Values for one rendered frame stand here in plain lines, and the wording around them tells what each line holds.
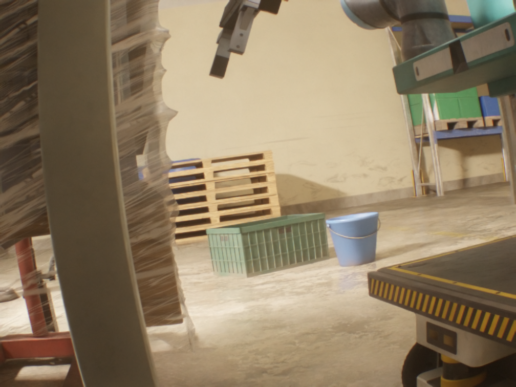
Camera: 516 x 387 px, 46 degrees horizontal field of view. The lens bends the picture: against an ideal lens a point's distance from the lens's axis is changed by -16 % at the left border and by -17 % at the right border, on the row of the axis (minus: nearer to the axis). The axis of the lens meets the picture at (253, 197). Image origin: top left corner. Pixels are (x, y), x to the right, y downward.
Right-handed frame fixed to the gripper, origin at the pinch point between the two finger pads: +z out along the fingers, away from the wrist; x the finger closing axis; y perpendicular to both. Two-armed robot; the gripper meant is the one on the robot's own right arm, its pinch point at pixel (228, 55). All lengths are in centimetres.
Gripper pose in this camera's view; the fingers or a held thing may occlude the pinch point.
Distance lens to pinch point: 118.5
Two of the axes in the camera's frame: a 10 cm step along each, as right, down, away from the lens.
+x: -2.8, 1.5, 9.5
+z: -2.2, 9.5, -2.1
